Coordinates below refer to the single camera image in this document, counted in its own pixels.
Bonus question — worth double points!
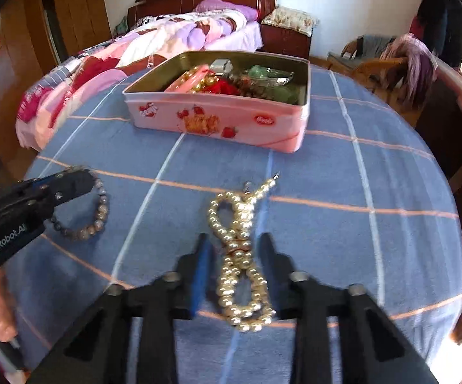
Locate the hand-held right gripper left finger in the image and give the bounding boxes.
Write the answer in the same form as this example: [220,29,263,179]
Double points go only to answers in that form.
[27,233,217,384]

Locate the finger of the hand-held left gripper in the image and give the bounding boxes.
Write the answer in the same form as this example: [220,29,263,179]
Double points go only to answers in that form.
[13,169,75,193]
[29,169,96,225]

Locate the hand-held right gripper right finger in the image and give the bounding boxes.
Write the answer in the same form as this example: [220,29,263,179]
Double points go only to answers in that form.
[257,232,441,384]

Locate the pearl bead necklace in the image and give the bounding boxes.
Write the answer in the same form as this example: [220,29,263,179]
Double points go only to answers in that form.
[207,173,280,332]

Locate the grey bead bracelet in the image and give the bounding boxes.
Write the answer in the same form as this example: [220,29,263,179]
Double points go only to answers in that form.
[49,166,110,242]

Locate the pink bangle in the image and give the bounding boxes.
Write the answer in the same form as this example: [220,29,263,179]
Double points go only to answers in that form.
[163,64,215,92]

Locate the pink tin box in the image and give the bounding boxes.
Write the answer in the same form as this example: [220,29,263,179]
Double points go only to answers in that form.
[122,51,311,154]

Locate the gold bead necklace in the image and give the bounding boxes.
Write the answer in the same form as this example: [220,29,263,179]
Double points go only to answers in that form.
[179,68,220,94]

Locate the red string pendant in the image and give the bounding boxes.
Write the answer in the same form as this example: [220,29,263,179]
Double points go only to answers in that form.
[205,80,240,97]

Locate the thin silver bangle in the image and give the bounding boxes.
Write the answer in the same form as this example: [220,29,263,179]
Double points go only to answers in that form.
[263,71,296,87]

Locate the silver wrist watch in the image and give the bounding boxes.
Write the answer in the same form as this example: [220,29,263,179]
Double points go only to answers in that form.
[209,59,234,76]

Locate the green jade bracelet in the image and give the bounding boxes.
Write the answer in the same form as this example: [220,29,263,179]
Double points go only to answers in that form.
[249,64,300,105]

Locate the person's left hand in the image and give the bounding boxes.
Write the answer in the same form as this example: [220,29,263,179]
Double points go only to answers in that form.
[0,269,19,341]

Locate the blue plaid tablecloth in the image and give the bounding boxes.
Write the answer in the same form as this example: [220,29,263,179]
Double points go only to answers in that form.
[5,62,462,372]

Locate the pink patchwork quilt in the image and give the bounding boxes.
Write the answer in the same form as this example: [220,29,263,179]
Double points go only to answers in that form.
[15,11,251,149]

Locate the wooden wardrobe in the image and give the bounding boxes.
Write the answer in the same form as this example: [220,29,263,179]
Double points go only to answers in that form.
[0,0,112,193]

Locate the wooden chair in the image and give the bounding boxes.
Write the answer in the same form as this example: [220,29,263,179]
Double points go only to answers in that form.
[327,40,423,125]

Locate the dark wooden nightstand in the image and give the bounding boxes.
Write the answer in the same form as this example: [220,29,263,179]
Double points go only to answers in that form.
[260,24,311,60]

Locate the purple pillow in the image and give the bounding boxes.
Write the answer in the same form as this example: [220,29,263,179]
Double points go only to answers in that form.
[193,0,259,23]

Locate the grey garment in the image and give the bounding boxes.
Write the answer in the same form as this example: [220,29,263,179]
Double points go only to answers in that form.
[347,34,396,59]

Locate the pink striped garment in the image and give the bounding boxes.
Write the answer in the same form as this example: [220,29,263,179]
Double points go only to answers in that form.
[380,34,439,107]

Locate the floral cloth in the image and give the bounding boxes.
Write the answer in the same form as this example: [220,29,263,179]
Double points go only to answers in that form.
[261,6,320,36]

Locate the hanging dark clothes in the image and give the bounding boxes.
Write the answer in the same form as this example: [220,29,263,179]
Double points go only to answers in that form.
[411,0,462,73]

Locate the brown bead bracelet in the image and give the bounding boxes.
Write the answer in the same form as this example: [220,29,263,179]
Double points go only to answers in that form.
[231,76,280,100]

